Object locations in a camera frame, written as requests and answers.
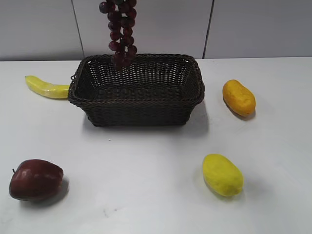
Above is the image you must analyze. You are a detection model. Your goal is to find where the dark woven basket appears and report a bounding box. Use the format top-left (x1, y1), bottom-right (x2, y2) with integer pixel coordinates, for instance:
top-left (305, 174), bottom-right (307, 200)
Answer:
top-left (68, 54), bottom-right (205, 127)

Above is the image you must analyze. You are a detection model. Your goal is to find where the yellow banana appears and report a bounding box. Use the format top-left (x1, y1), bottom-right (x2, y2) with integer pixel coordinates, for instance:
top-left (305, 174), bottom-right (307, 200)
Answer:
top-left (25, 76), bottom-right (70, 99)

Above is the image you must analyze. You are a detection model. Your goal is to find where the red apple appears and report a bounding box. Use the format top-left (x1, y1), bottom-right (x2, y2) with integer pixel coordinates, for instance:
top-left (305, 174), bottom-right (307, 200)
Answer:
top-left (9, 159), bottom-right (64, 202)

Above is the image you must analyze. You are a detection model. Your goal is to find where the yellow lemon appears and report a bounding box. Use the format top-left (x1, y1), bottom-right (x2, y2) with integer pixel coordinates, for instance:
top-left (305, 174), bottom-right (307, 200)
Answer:
top-left (202, 154), bottom-right (244, 197)

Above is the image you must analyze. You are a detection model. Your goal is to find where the purple grape bunch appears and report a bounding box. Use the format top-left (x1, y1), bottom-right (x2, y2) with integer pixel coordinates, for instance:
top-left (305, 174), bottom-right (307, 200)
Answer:
top-left (99, 0), bottom-right (137, 70)

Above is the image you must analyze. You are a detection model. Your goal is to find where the orange mango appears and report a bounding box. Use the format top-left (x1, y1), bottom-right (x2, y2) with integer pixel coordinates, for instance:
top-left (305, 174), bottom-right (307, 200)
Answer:
top-left (222, 79), bottom-right (256, 117)

